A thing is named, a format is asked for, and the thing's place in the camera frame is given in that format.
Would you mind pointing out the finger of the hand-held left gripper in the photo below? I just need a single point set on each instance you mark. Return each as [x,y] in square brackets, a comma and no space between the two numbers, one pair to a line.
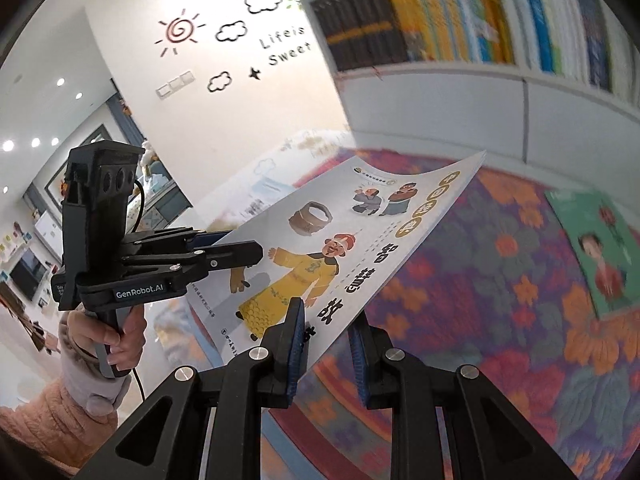
[235,255]
[200,237]

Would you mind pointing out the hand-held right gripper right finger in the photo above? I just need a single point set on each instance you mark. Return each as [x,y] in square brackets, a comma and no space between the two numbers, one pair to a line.
[357,360]

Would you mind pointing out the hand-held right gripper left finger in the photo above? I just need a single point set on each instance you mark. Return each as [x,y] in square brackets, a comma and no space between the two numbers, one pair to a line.
[297,350]

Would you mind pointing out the tall stack of books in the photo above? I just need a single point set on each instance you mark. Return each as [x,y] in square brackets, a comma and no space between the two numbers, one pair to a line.
[180,335]

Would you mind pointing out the white emperor cartoon book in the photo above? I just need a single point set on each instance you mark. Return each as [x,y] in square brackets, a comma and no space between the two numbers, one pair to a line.
[350,240]

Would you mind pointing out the person's left forearm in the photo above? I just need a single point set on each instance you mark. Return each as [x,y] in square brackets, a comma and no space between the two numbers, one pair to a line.
[50,425]

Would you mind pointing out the row of yellow shelved books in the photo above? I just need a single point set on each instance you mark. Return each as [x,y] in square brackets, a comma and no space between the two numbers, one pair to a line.
[440,15]

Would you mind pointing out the row of mixed colourful books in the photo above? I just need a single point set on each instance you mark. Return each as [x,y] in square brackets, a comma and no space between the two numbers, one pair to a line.
[550,20]

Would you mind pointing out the person's left hand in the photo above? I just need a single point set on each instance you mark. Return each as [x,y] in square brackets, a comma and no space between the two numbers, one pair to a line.
[131,340]

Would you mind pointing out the black television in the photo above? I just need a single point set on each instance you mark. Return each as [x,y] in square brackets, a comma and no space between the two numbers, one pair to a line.
[26,274]

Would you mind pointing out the floral purple blanket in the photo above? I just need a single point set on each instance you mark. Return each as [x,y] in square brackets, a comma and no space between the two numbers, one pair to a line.
[475,310]

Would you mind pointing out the small black cloud decal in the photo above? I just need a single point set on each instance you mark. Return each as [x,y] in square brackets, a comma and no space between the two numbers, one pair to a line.
[219,82]

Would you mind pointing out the medium black cloud decal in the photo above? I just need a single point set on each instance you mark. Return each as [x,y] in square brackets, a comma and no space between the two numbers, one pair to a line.
[231,31]

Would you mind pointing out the large black cloud decal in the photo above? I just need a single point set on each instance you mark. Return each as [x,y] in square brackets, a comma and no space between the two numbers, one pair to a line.
[264,1]

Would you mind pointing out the white bookcase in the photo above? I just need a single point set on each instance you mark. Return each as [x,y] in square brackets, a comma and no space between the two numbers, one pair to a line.
[450,105]

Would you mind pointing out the teal green book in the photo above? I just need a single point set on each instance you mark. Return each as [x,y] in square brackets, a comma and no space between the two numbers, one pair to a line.
[595,240]

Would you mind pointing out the colourful wall cards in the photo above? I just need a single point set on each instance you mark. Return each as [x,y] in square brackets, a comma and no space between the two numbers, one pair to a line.
[12,242]

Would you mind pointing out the white wall switch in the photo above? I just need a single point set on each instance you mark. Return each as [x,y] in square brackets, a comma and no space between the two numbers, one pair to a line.
[163,91]
[188,78]
[175,84]

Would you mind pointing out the black star wall decal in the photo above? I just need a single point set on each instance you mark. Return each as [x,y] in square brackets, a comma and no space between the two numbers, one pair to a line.
[255,73]

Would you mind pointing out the red sun wall decal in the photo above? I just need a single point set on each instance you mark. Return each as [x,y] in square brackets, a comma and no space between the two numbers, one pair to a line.
[180,30]

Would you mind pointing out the black wall lettering decal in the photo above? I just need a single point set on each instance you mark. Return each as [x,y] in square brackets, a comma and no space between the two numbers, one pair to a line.
[287,47]

